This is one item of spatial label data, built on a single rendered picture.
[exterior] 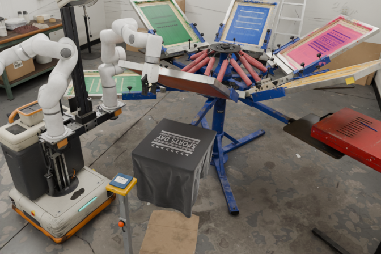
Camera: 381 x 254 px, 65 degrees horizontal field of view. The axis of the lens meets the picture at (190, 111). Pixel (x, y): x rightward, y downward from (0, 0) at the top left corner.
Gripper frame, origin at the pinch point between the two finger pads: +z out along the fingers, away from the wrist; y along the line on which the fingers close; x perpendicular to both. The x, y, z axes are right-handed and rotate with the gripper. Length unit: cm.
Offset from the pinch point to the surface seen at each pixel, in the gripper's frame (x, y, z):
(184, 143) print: 6, -50, 41
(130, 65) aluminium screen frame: -20.8, -14.7, -9.8
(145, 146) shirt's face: -16, -37, 45
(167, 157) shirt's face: 2, -32, 47
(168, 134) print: -9, -55, 40
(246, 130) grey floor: 21, -254, 78
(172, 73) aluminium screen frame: 5.5, -14.7, -9.8
